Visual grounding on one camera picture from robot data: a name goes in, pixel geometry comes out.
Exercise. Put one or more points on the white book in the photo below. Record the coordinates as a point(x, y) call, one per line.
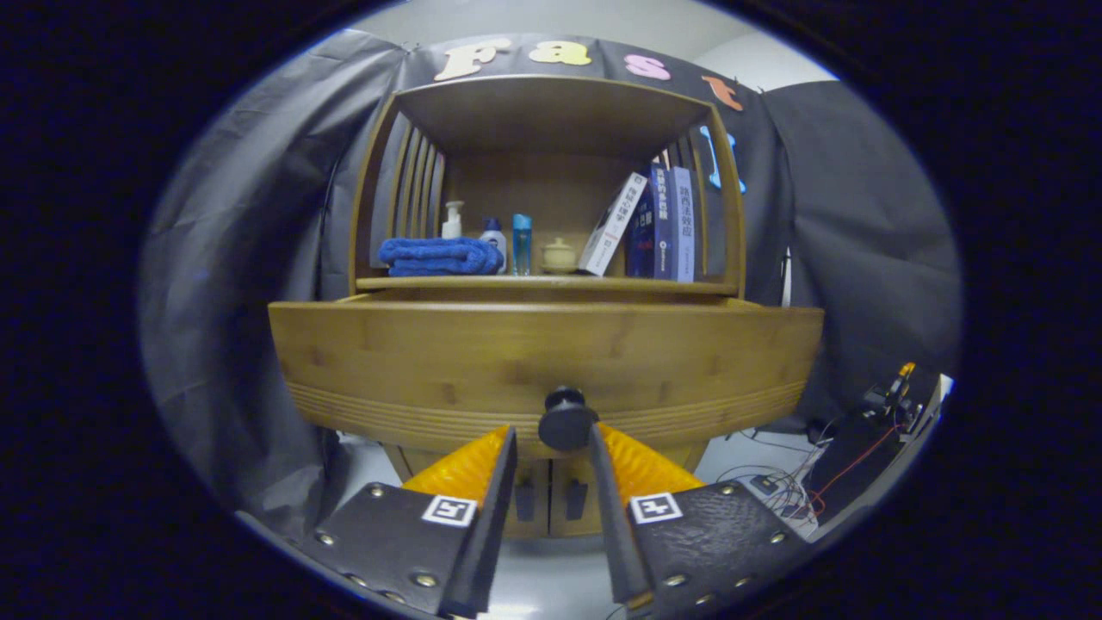
point(611, 226)

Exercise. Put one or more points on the wooden drawer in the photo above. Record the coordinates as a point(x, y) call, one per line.
point(430, 362)

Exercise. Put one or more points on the blue folded towel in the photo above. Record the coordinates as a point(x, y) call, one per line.
point(439, 256)

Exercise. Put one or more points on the wooden countertop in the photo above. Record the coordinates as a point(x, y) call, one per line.
point(551, 282)

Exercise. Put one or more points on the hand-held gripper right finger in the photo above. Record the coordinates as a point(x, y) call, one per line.
point(613, 525)

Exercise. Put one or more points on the white pump bottle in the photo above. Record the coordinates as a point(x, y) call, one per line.
point(452, 226)

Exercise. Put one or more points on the wooden cabinet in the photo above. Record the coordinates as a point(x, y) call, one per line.
point(551, 112)

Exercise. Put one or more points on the clear blue bottle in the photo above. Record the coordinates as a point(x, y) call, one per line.
point(522, 245)

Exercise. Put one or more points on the beige lidded teacup with saucer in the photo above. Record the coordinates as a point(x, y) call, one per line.
point(559, 257)

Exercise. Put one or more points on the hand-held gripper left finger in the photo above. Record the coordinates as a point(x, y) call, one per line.
point(492, 525)

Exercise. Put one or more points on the white board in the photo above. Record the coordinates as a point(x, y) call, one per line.
point(938, 400)

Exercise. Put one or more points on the dark blue book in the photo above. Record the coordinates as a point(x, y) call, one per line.
point(659, 224)

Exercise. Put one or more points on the white bottle with blue cap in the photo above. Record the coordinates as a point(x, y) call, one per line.
point(495, 237)

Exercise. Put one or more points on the black round drawer knob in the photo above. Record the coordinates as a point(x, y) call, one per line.
point(566, 426)

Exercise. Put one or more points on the wooden cabinet door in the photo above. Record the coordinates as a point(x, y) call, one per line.
point(560, 527)
point(541, 525)

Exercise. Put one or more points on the grey-blue book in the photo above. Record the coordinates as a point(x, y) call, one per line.
point(683, 224)

